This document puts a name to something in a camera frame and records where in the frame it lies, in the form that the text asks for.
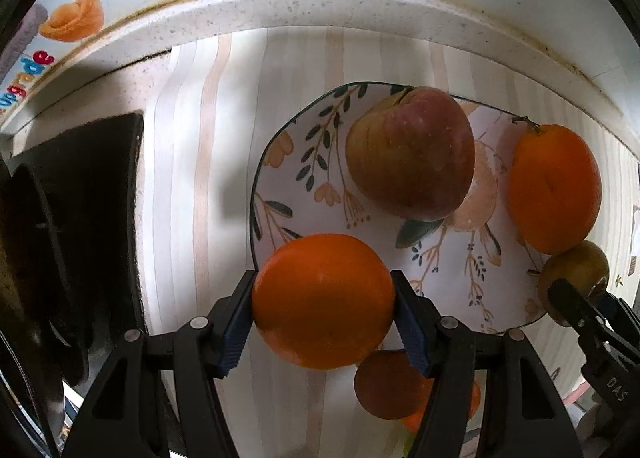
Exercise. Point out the small orange tangerine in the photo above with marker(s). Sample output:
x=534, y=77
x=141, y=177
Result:
x=471, y=398

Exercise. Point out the dark orange tangerine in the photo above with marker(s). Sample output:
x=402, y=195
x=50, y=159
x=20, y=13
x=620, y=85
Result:
x=392, y=385

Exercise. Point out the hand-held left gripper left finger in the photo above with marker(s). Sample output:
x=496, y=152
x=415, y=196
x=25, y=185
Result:
x=235, y=338

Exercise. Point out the floral ceramic plate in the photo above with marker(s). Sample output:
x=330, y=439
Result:
x=450, y=258

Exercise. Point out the fruit printed carton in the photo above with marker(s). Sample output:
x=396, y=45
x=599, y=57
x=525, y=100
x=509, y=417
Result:
x=75, y=3

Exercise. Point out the orange with stem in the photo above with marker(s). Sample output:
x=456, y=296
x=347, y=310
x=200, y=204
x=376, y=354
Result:
x=552, y=188

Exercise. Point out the large round orange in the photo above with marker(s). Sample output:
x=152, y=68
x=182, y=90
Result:
x=322, y=300

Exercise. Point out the red green apple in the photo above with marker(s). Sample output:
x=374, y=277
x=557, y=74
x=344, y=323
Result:
x=410, y=153

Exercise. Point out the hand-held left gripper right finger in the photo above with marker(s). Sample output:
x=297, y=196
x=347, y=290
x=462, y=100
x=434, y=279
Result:
x=412, y=333

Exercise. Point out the striped wood-look placemat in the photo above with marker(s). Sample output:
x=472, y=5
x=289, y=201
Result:
x=200, y=188

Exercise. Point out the olive green round fruit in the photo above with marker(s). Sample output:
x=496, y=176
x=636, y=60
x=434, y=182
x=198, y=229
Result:
x=582, y=265

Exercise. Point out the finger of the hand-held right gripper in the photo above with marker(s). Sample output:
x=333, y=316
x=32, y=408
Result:
x=620, y=310
x=575, y=310

